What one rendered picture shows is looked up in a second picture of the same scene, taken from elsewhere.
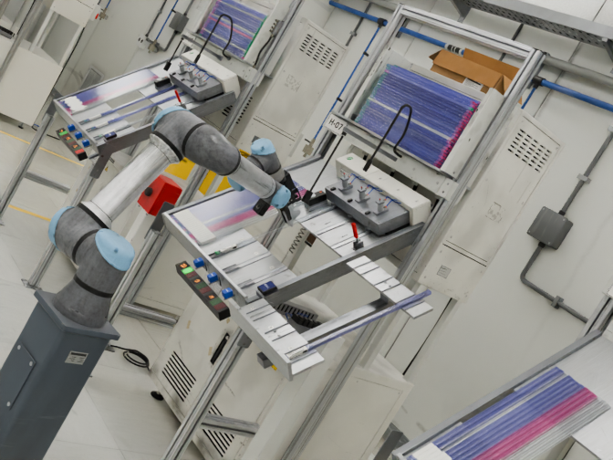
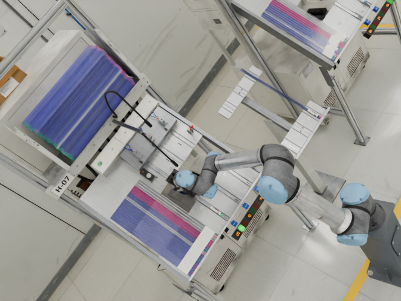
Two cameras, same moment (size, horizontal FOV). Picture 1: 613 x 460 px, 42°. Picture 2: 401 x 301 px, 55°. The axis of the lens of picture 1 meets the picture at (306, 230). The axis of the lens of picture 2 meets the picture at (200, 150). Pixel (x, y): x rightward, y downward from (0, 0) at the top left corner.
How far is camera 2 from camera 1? 2.60 m
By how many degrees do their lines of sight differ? 66
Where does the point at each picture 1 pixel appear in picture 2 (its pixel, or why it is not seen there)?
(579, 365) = (255, 7)
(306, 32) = not seen: outside the picture
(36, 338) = (391, 230)
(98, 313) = not seen: hidden behind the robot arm
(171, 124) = (289, 180)
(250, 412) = (250, 197)
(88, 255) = (370, 202)
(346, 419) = not seen: hidden behind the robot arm
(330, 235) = (180, 153)
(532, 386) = (277, 22)
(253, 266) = (227, 186)
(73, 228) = (364, 220)
